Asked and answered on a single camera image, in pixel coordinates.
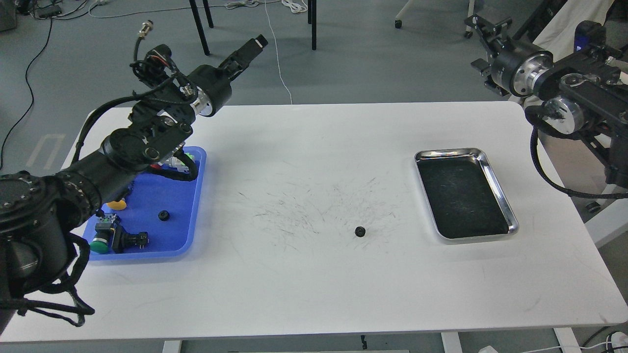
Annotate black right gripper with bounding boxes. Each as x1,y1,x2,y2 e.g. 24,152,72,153
464,14,553,98

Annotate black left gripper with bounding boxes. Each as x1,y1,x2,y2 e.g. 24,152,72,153
187,34,268,118

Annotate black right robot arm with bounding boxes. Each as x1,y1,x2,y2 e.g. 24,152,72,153
465,14,628,200

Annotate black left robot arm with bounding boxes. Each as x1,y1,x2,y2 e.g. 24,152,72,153
0,35,268,330

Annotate silver metal tray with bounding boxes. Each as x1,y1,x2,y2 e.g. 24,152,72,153
414,148,520,244

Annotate blue plastic tray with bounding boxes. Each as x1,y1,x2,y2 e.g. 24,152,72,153
90,147,207,261

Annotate beige cloth on chair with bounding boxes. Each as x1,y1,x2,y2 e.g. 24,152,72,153
532,0,614,54

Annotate black table leg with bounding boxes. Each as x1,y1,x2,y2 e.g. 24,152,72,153
189,0,210,56

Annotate white floor cable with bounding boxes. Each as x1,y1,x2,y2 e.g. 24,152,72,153
264,0,293,105

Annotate yellow push button switch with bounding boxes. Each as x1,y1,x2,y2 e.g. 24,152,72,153
106,198,128,211

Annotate black floor cable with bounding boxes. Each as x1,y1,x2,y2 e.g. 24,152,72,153
0,17,53,157

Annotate black switch block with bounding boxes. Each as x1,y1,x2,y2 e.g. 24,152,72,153
111,226,150,254

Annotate green push button switch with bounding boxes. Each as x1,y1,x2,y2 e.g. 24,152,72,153
89,213,120,254

